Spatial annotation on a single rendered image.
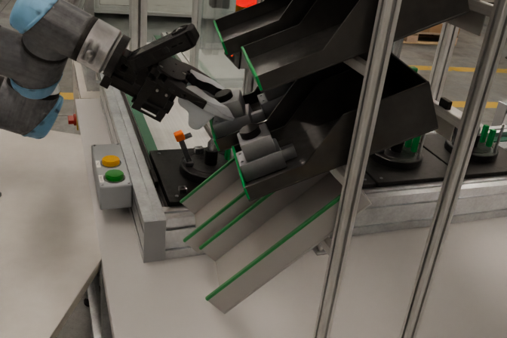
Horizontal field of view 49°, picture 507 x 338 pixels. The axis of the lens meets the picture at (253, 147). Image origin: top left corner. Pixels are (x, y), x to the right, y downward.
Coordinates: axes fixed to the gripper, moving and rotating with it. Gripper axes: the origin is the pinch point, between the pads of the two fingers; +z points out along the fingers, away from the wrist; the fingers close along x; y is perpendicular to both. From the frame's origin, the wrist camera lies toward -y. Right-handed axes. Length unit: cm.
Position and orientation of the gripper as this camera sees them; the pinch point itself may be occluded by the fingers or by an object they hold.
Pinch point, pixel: (230, 104)
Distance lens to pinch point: 92.4
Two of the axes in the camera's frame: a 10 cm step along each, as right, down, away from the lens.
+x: -0.1, 5.0, -8.7
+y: -5.2, 7.4, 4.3
